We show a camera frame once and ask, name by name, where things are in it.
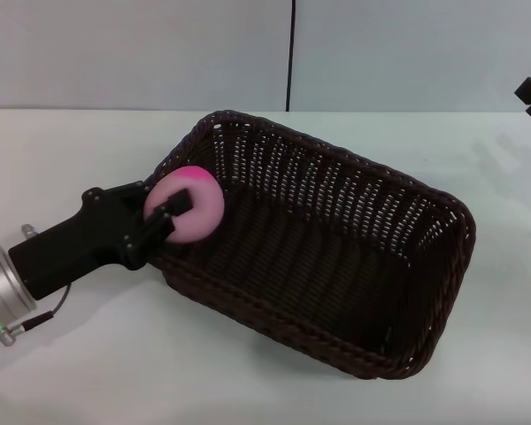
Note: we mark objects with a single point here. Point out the black vertical wall strip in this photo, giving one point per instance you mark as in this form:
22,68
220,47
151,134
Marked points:
290,53

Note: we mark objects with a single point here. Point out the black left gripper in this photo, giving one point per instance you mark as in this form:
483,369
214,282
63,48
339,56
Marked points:
88,239

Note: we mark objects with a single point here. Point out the pink peach toy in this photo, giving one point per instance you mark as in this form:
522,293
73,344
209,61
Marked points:
199,217

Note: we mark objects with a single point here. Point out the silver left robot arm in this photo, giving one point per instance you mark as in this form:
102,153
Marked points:
0,288

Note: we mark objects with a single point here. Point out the black wicker basket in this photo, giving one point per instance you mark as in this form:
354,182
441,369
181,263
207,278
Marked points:
336,248

